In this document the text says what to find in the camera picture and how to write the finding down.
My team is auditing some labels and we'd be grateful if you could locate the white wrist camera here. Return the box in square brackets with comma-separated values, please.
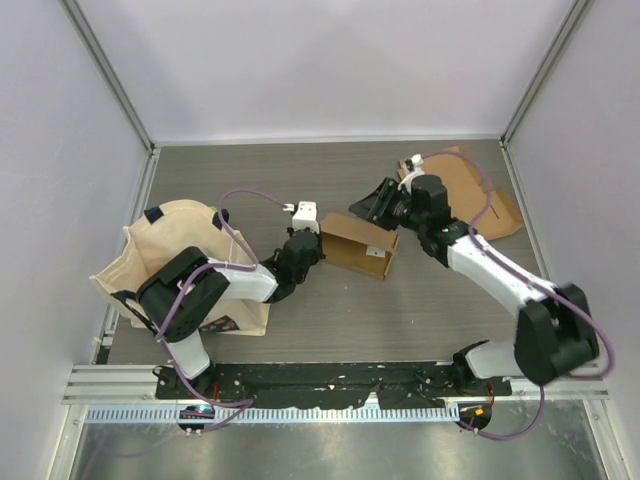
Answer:
[283, 201, 320, 234]
[398, 154, 425, 193]

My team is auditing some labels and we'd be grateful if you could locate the beige canvas tote bag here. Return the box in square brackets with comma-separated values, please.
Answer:
[89, 200, 251, 329]

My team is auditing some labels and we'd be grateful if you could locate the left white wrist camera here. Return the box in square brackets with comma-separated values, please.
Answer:
[283, 201, 320, 234]

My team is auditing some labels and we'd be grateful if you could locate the aluminium front rail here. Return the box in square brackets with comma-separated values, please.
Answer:
[63, 359, 609, 404]

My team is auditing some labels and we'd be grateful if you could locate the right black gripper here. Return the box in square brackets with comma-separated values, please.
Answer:
[347, 178, 426, 234]

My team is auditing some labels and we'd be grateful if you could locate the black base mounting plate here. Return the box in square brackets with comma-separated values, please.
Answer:
[154, 360, 514, 409]

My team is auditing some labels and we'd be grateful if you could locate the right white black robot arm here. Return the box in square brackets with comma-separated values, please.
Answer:
[349, 174, 600, 395]

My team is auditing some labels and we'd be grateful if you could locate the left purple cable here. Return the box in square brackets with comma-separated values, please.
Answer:
[154, 188, 294, 434]

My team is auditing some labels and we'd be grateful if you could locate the brown cardboard box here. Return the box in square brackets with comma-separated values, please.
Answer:
[320, 213, 399, 280]
[422, 146, 524, 240]

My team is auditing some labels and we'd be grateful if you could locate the small white plastic packet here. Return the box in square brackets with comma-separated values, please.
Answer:
[366, 246, 386, 258]

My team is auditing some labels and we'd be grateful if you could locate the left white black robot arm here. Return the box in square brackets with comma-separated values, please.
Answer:
[135, 227, 324, 399]

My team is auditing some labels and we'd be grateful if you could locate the white slotted cable duct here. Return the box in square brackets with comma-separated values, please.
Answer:
[85, 403, 459, 425]

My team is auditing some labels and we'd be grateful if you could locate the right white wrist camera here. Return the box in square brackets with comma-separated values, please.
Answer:
[398, 154, 425, 193]

